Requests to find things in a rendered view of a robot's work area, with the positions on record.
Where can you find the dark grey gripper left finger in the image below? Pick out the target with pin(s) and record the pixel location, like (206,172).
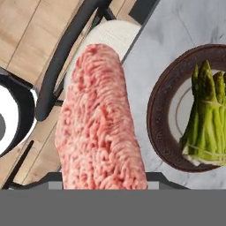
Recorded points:
(44,182)

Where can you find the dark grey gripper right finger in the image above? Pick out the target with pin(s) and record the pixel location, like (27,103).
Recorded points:
(159,180)

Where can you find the raw pink steak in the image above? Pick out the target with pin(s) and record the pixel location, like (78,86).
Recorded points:
(100,123)

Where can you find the brown rimmed white plate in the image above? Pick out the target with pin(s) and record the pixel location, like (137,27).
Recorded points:
(159,117)

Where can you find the green asparagus bundle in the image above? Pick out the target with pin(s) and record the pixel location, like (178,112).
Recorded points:
(206,126)

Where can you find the black and white round object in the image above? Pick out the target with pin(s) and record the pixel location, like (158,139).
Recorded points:
(11,117)

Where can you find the black chair with white cushion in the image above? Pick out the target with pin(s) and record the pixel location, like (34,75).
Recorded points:
(58,58)

